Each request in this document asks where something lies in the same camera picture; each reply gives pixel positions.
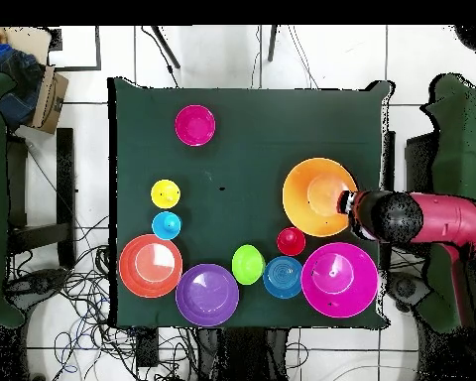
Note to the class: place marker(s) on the large orange bowl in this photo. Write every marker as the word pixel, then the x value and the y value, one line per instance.
pixel 309 194

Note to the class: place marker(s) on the black tripod leg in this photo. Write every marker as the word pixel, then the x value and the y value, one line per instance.
pixel 272 43
pixel 164 45

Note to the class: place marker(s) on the blue cup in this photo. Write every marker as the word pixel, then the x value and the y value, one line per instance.
pixel 166 225

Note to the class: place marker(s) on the yellow cup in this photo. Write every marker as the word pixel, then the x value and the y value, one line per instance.
pixel 165 193

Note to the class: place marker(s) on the blue fabric bundle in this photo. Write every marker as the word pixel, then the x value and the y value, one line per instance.
pixel 16 79

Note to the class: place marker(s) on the purple bowl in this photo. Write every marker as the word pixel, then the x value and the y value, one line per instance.
pixel 206 297

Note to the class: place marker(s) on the black stool frame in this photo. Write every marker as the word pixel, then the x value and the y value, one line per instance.
pixel 65 190

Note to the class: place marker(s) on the red-orange bowl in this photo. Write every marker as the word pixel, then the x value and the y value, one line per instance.
pixel 150 265

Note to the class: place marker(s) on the dark green tablecloth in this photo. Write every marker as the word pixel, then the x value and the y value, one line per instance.
pixel 242 158

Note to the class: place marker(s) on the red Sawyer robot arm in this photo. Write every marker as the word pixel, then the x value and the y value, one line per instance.
pixel 452 218

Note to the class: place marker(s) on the large pink bowl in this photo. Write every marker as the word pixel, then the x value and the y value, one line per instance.
pixel 339 279

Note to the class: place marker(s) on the small crimson bowl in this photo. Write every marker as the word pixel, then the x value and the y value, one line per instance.
pixel 195 125

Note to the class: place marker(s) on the red cup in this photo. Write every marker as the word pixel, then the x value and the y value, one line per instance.
pixel 291 241

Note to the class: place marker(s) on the brown cardboard box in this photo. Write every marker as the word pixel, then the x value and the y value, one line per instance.
pixel 49 99

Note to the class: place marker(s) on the blue bowl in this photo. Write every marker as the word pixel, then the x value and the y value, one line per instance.
pixel 282 276

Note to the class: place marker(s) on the white panel black frame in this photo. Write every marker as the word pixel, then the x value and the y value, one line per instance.
pixel 73 47

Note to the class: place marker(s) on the black pedestal foot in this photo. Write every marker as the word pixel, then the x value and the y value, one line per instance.
pixel 39 281
pixel 404 287

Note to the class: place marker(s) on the green bowl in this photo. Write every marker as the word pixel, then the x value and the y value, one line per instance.
pixel 248 264

